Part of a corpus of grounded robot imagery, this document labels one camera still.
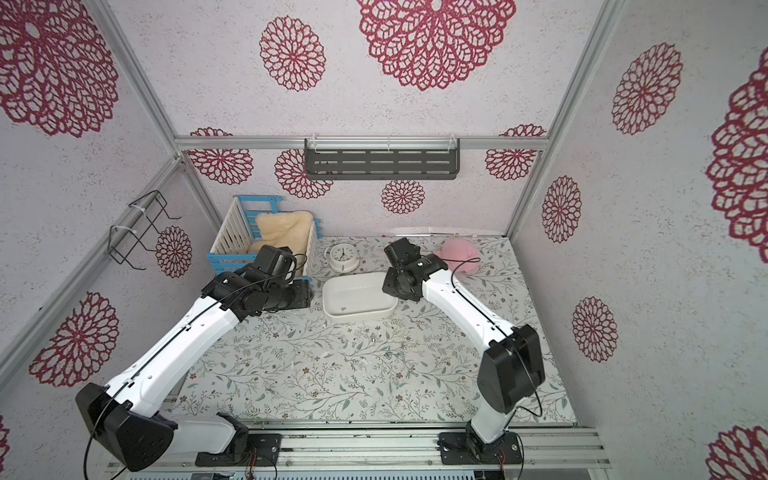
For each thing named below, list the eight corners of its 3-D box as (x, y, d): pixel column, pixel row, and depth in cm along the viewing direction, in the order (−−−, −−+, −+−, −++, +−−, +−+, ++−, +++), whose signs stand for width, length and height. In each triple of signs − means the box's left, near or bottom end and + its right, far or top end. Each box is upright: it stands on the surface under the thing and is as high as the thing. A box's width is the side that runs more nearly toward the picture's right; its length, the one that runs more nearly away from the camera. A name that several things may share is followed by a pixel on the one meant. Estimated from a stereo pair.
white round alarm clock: (340, 277, 111) (338, 269, 107) (324, 257, 117) (322, 249, 113) (364, 264, 115) (363, 256, 111) (347, 246, 121) (346, 237, 117)
